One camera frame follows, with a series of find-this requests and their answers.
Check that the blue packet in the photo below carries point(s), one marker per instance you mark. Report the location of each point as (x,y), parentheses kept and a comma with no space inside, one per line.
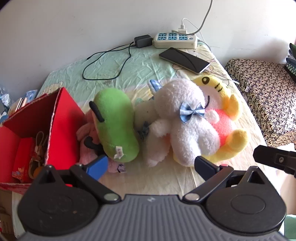
(31,94)

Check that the white power strip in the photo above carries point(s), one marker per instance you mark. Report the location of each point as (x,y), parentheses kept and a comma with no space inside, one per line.
(175,42)

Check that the red cardboard box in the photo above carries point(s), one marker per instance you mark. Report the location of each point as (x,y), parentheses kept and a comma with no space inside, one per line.
(62,129)

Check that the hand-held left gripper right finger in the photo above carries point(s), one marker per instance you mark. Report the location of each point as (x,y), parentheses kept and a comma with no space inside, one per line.
(203,167)

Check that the black smartphone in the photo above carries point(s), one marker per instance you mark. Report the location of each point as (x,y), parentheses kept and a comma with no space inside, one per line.
(185,59)

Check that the small white rabbit plush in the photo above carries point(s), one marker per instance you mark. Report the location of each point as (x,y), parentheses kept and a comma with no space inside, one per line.
(153,153)

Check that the crumpled clear plastic bag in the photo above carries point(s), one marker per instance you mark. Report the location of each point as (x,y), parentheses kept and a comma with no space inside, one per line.
(4,98)

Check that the green plush toy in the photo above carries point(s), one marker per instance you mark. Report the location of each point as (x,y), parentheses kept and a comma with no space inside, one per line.
(115,120)

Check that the yellow tiger plush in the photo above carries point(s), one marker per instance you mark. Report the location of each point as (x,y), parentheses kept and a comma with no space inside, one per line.
(231,104)

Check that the dark green folded cloth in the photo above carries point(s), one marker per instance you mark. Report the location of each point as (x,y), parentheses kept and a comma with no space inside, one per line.
(291,60)

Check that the large white rabbit plush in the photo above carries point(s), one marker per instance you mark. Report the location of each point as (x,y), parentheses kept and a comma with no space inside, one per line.
(185,134)

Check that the black patterned cushion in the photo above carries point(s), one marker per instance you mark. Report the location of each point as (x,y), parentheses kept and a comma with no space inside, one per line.
(266,97)

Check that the pink plush toy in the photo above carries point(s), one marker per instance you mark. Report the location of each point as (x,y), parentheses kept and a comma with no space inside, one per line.
(87,132)

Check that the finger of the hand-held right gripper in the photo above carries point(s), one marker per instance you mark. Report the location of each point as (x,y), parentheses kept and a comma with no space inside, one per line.
(272,157)

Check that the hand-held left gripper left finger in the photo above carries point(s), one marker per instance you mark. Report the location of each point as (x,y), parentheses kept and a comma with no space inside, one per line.
(100,165)

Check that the orange cover book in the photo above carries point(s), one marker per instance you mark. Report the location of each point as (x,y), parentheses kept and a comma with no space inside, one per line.
(19,103)

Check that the white usb charger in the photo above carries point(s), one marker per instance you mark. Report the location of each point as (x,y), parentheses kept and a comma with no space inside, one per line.
(182,29)

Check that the black power adapter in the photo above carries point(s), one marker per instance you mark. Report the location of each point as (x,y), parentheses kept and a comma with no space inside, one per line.
(143,41)

